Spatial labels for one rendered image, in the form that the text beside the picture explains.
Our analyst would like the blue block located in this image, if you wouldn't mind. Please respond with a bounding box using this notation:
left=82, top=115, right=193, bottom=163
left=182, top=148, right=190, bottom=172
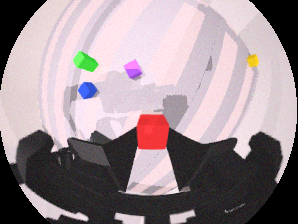
left=78, top=81, right=97, bottom=100

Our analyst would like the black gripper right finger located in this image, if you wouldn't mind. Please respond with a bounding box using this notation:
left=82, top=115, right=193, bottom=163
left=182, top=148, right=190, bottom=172
left=166, top=128, right=238, bottom=192

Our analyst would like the small yellow block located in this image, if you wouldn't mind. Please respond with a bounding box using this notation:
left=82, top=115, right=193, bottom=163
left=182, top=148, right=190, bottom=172
left=247, top=53, right=259, bottom=67

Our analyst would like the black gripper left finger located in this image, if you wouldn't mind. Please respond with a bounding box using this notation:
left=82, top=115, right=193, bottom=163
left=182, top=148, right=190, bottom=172
left=67, top=125, right=138, bottom=193

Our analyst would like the red block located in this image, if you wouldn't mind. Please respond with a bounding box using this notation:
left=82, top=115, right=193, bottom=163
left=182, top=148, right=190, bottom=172
left=137, top=115, right=170, bottom=149

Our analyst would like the green block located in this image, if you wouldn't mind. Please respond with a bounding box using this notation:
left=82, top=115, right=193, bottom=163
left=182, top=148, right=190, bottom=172
left=73, top=51, right=93, bottom=71
left=86, top=57, right=98, bottom=72

